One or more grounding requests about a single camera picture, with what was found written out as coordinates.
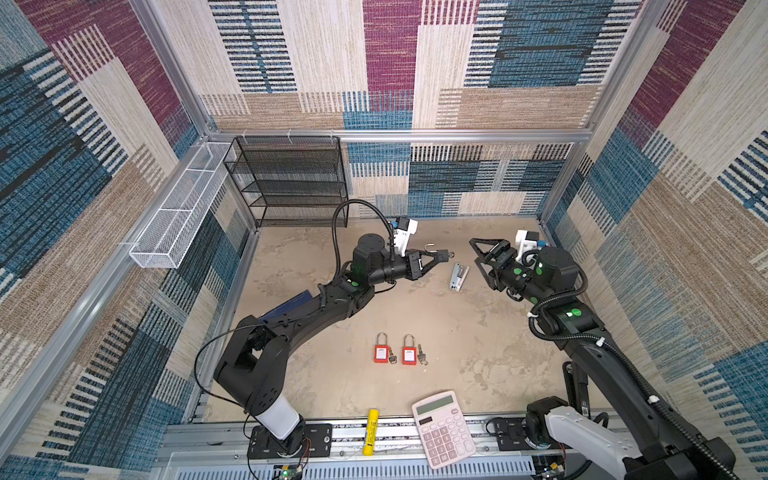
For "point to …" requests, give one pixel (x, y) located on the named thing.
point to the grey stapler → (459, 277)
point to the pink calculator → (444, 429)
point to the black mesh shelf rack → (290, 181)
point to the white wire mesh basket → (166, 239)
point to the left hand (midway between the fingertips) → (443, 255)
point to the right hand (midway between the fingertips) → (470, 254)
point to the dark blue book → (296, 301)
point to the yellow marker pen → (371, 432)
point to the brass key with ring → (393, 358)
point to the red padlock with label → (381, 349)
